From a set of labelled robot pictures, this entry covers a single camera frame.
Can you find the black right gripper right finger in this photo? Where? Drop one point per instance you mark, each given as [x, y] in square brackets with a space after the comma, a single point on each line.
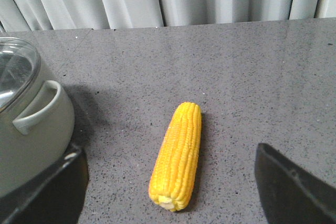
[288, 193]

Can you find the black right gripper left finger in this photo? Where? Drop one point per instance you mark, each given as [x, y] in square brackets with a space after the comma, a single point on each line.
[56, 195]

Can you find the yellow corn cob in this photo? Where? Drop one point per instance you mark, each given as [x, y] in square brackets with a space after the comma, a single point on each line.
[173, 177]

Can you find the pale green electric pot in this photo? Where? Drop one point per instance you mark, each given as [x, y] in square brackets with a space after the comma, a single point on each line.
[36, 129]

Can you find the glass pot lid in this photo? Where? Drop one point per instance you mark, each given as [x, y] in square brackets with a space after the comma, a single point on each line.
[20, 63]

